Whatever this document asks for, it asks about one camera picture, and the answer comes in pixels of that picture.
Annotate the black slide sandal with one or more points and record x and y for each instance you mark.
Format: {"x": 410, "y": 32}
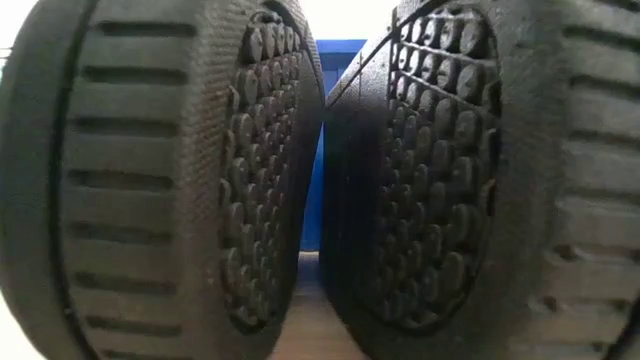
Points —
{"x": 475, "y": 190}
{"x": 150, "y": 180}

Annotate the blue plastic bin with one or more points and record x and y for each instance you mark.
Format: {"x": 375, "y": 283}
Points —
{"x": 312, "y": 210}

